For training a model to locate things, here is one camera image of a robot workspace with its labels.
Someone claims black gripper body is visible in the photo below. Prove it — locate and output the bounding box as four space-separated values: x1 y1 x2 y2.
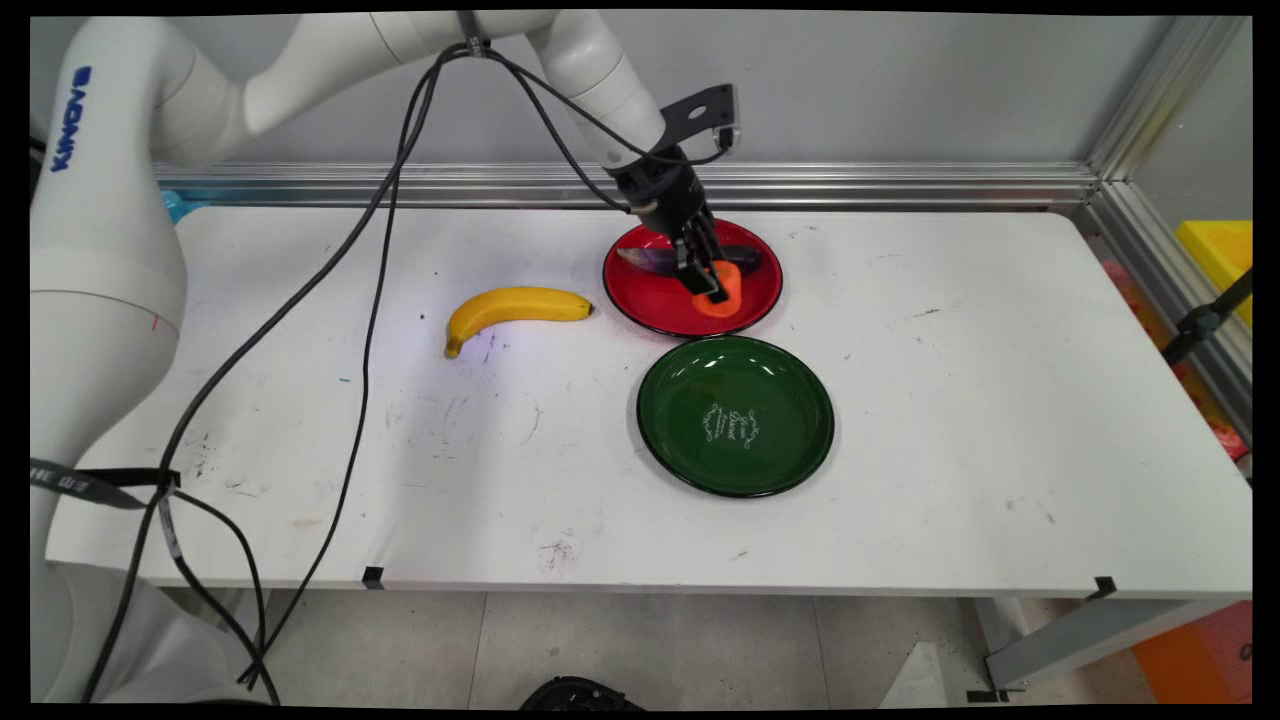
610 145 715 243

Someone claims orange carrot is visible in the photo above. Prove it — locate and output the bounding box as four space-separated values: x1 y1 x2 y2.
691 259 744 319

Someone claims purple eggplant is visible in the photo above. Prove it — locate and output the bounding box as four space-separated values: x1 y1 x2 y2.
616 243 764 277

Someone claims red enamel plate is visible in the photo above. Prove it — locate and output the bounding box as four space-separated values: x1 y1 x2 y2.
602 218 784 338

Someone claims green enamel plate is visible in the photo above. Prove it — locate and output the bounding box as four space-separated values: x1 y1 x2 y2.
636 335 836 499

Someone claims yellow banana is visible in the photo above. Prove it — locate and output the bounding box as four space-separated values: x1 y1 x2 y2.
444 286 597 360

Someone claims black round floor object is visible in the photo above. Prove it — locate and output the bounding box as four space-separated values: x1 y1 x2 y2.
520 676 647 713

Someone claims black clamp stand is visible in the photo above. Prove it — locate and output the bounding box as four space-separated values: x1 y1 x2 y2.
1160 270 1253 367

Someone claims yellow plastic box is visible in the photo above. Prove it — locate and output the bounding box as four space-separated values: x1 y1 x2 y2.
1174 220 1253 331

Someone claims grey table leg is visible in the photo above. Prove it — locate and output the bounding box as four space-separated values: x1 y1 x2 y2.
984 598 1206 693

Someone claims orange box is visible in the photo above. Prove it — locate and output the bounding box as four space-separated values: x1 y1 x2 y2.
1130 600 1253 706

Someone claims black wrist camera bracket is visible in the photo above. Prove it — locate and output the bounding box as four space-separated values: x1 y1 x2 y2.
684 84 744 157

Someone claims black camera cable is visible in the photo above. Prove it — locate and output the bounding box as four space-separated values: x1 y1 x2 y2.
486 50 739 167

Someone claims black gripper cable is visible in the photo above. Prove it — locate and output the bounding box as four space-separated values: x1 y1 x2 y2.
478 48 635 214

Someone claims aluminium frame rail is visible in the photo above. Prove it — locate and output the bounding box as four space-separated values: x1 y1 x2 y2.
1083 15 1253 441
153 160 1103 212

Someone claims thin black cable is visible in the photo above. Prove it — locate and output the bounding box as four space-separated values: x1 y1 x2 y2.
238 60 441 693

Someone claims thick black cable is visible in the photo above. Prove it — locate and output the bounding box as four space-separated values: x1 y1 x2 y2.
82 45 471 704

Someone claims black printed strap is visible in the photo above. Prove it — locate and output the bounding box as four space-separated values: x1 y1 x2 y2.
30 458 183 513

